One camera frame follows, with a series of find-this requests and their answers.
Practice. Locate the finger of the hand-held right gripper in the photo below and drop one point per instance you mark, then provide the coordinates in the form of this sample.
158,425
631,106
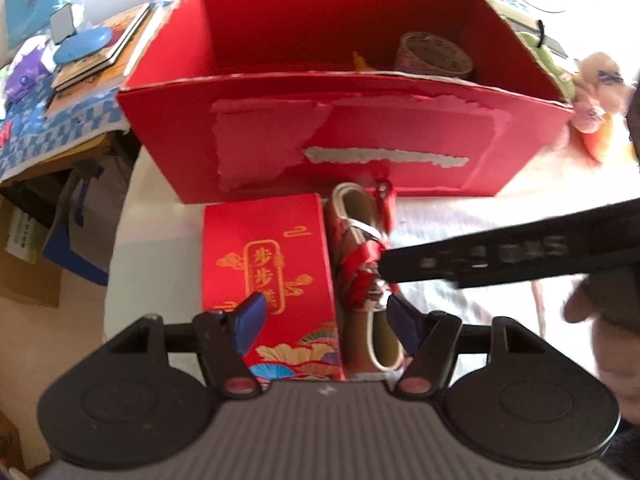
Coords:
402,262

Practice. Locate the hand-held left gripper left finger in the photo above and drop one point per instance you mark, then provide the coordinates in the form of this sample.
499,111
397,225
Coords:
250,317

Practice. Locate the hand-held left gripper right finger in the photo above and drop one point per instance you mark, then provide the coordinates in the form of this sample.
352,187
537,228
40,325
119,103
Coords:
405,320

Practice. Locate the small shoe with red ribbon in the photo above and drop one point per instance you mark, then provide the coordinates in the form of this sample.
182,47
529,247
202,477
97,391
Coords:
357,245

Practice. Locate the small red gift box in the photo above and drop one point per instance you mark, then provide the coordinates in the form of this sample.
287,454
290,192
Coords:
270,240

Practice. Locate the large red cardboard box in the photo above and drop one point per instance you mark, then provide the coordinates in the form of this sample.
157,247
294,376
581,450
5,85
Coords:
350,125

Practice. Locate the brown gourd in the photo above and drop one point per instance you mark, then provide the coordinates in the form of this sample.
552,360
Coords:
361,62

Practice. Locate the printed tape roll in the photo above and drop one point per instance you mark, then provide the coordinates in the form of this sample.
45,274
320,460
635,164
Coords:
430,55

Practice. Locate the person's right hand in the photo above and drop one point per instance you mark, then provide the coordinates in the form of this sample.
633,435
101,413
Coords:
615,340

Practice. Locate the yellow plush toy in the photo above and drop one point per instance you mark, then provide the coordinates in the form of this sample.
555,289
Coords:
607,140

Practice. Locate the beige plush toy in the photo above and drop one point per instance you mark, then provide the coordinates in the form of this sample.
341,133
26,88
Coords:
602,85

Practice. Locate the green plush toy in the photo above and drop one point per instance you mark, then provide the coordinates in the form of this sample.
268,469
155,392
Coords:
550,65

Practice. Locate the blue and white box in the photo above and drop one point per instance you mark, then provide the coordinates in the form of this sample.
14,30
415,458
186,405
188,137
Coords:
75,240

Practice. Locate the cardboard boxes on floor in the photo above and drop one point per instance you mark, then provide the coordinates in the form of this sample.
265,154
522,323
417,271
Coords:
25,260

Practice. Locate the white power strip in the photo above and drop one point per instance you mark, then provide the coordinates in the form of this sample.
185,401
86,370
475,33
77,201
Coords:
515,5

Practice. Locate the blue checked cloth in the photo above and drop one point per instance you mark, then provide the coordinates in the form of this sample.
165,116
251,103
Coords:
60,130

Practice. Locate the stack of books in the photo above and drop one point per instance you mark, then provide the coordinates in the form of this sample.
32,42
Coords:
135,55

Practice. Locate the flame cover book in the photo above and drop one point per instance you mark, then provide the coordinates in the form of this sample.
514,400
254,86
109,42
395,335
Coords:
122,35

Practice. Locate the blue glasses case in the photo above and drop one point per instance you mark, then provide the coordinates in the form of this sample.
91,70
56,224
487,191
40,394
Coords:
82,45

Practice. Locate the purple toy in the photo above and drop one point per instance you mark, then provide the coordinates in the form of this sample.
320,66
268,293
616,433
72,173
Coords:
27,77

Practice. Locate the small standing mirror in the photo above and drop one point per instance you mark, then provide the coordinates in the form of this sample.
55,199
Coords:
62,25

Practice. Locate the blue plastic package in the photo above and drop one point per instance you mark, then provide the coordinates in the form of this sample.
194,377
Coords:
32,5

